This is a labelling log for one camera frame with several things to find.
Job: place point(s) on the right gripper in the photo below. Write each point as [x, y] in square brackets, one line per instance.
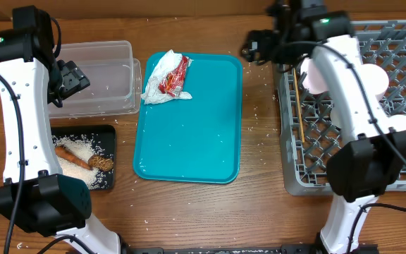
[251, 49]

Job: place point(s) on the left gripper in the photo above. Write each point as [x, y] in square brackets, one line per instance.
[75, 80]

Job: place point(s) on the wooden chopstick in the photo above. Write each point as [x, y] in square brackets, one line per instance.
[297, 99]

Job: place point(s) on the large white plate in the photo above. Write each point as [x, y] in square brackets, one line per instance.
[313, 80]

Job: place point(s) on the pile of white rice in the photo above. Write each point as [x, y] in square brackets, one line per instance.
[83, 147]

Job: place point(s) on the orange carrot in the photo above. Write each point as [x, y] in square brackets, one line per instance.
[65, 154]

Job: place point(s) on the white cup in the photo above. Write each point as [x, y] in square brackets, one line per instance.
[336, 117]

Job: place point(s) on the white bowl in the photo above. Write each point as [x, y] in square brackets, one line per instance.
[374, 79]

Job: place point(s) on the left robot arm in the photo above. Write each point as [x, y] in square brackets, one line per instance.
[35, 195]

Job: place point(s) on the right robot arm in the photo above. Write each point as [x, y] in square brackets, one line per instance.
[373, 151]

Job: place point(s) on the grey dishwasher rack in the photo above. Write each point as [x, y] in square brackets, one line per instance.
[382, 42]

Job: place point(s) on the clear plastic bin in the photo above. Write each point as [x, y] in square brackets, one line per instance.
[115, 80]

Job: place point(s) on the black plastic tray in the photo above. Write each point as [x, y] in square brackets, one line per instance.
[106, 134]

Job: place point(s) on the crumpled white napkin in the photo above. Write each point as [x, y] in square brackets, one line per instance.
[168, 62]

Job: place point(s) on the red snack wrapper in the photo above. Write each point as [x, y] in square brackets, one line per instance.
[173, 83]

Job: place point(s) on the teal serving tray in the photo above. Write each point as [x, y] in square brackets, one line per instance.
[195, 140]

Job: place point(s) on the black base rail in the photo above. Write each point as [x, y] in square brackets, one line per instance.
[285, 249]

